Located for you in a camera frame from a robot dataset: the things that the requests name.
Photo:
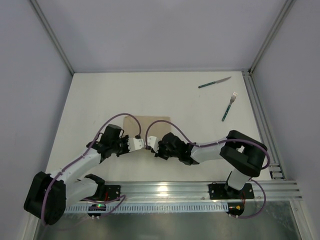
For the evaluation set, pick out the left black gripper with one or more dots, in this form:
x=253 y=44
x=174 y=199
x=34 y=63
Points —
x=125 y=144

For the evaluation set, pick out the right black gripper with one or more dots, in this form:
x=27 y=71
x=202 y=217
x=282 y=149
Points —
x=159 y=147

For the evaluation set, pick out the beige cloth napkin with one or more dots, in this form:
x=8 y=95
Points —
x=159 y=129

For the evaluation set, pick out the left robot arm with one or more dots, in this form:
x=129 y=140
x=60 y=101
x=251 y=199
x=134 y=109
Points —
x=51 y=193

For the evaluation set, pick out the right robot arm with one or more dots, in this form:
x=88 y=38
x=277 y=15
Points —
x=245 y=154

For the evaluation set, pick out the left black controller board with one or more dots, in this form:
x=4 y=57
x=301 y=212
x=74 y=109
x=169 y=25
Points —
x=96 y=210

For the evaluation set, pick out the black controller board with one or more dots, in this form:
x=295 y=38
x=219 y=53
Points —
x=235 y=209
x=96 y=210

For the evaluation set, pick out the right black controller board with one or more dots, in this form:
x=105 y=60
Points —
x=235 y=209

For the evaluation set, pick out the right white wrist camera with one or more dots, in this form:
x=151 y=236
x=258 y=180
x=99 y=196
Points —
x=152 y=143

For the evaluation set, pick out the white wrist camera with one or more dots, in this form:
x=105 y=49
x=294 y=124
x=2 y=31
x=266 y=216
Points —
x=152 y=143
x=135 y=144

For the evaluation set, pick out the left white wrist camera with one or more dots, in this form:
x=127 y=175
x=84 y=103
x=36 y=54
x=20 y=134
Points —
x=135 y=144

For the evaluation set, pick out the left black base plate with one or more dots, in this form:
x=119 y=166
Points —
x=105 y=193

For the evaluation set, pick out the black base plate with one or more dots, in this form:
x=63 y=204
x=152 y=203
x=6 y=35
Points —
x=105 y=193
x=220 y=191

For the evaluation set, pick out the aluminium mounting rail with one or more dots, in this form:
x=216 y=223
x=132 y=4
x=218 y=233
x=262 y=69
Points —
x=198 y=191

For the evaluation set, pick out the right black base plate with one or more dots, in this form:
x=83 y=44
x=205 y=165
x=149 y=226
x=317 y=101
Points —
x=220 y=191

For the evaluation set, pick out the slotted grey cable duct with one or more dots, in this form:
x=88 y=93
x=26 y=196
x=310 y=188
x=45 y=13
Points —
x=150 y=207

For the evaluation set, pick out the green handled fork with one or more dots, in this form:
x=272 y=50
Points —
x=231 y=101

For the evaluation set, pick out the green handled knife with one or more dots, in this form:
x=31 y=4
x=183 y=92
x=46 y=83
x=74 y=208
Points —
x=214 y=82

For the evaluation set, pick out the right side aluminium rail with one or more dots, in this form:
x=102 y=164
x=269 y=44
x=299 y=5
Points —
x=275 y=167

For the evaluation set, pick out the left aluminium frame post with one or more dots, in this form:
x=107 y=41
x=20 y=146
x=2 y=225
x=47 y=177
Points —
x=51 y=34

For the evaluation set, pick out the aluminium frame post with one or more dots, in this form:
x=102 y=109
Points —
x=274 y=29
x=51 y=34

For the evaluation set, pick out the right aluminium frame post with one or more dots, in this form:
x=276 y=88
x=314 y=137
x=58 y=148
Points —
x=274 y=29

